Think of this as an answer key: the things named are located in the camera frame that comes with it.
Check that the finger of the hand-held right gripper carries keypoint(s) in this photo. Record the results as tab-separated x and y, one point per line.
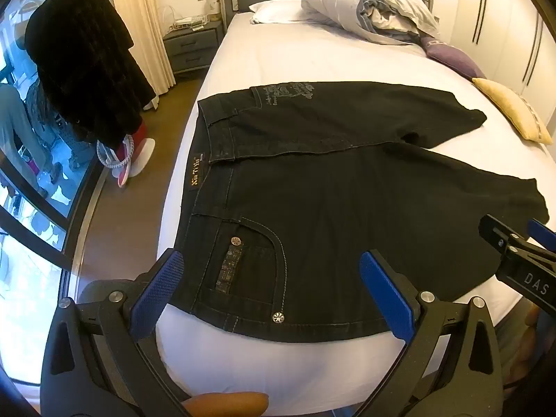
543	231
495	230

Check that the white wardrobe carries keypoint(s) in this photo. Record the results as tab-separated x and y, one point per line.
504	13

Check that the hanging black garment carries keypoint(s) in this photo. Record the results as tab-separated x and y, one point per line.
87	65

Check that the cream curtain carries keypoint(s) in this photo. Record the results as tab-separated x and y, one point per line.
134	17

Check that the bed with white sheet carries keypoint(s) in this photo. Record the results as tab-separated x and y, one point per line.
304	56

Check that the person's right hand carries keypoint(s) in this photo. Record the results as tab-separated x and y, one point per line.
531	343

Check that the glass window door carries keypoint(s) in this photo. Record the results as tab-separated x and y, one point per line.
30	147

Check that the person's left hand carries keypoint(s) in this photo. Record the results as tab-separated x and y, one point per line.
226	404

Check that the purple cushion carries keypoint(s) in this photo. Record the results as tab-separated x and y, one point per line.
451	57

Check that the clear acrylic box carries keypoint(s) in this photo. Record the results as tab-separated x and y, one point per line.
184	19

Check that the red and white slippers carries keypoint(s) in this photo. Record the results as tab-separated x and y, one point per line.
134	156

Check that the folded white grey duvet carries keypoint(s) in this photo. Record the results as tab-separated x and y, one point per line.
369	4

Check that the yellow cushion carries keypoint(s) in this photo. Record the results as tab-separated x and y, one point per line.
510	108

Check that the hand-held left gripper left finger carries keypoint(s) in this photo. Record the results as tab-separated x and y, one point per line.
156	291

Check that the black denim pants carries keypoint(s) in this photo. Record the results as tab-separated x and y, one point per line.
325	226

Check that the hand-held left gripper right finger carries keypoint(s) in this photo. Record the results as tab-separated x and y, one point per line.
386	295

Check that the white pillow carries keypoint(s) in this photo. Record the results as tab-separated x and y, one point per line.
278	12

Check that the grey nightstand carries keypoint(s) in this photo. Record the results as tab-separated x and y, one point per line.
193	47

